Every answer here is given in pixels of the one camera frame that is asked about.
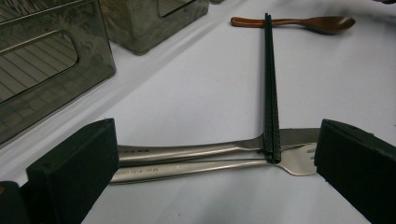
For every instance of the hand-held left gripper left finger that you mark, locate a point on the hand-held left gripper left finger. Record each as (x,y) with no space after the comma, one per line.
(71,174)

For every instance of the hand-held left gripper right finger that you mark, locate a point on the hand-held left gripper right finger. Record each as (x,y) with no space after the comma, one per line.
(358,168)

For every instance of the brown wooden spoon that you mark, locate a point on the brown wooden spoon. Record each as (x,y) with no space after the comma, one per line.
(330,25)

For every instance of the smoky clear plastic bin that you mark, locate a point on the smoky clear plastic bin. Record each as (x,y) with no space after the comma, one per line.
(140,28)
(46,93)

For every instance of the steel fork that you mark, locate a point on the steel fork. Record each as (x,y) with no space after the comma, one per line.
(186,169)

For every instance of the steel table knife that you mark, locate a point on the steel table knife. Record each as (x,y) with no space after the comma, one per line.
(186,151)

